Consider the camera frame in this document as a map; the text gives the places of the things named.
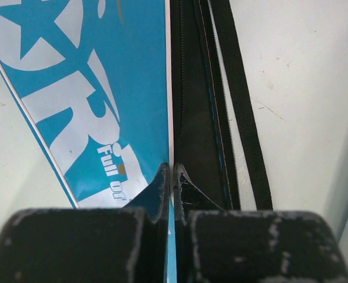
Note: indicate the blue racket bag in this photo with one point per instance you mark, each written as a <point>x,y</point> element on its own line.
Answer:
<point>92,79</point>

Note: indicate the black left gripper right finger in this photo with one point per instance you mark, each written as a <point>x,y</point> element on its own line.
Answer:
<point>216,245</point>

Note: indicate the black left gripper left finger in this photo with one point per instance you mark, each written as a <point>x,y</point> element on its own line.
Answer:
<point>127,244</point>

